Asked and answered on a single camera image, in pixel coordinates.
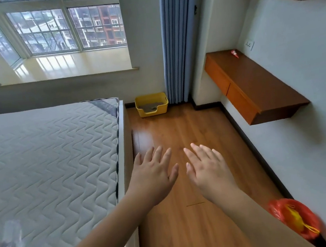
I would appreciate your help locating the person's right hand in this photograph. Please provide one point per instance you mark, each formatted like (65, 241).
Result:
(211, 174)

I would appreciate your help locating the person's left hand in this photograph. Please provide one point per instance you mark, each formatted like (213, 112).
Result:
(151, 177)

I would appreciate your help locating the person's left thumb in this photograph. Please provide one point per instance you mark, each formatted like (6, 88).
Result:
(173, 173)

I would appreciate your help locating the person's right middle finger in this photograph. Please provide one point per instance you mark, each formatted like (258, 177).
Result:
(198, 151)

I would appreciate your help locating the person's right thumb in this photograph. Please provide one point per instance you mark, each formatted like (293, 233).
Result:
(191, 171)

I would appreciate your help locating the person's left little finger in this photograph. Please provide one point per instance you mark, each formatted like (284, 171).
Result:
(137, 160)

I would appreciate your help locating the person's right little finger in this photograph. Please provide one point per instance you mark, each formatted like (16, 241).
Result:
(218, 156)

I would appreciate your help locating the person's left middle finger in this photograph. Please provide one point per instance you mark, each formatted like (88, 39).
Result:
(158, 154)

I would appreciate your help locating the person's left forearm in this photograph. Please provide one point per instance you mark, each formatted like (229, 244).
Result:
(104, 234)

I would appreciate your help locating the person's right forearm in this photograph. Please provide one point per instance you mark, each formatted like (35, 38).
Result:
(256, 222)

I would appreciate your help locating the yellow plastic box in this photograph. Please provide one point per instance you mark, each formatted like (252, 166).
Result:
(143, 112)

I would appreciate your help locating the grey cloth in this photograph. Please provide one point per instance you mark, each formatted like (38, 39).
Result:
(150, 107)

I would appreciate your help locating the dark wooden baseboard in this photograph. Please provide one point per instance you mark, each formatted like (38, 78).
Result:
(267, 165)

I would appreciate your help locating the orange wooden drawer front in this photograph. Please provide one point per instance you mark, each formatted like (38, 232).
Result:
(215, 75)
(241, 104)

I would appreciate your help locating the grey quilted mattress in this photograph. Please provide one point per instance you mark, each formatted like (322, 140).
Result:
(55, 172)

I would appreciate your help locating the red plastic bag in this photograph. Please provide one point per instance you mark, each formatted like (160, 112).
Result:
(286, 213)

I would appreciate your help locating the small red packet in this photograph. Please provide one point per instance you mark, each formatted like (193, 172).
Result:
(234, 54)

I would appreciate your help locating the blue curtain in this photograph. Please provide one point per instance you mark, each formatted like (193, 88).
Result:
(178, 40)

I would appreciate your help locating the cream window sill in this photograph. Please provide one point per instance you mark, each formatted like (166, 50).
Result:
(74, 64)

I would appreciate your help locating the white framed window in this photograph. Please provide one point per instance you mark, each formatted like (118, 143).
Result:
(64, 25)

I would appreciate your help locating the white bed frame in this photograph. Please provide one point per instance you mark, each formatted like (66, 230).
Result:
(126, 148)

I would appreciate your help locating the brown wall-mounted wooden desk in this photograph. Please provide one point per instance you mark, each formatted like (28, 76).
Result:
(263, 86)

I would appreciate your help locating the white wall socket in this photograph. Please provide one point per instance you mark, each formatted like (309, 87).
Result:
(249, 45)

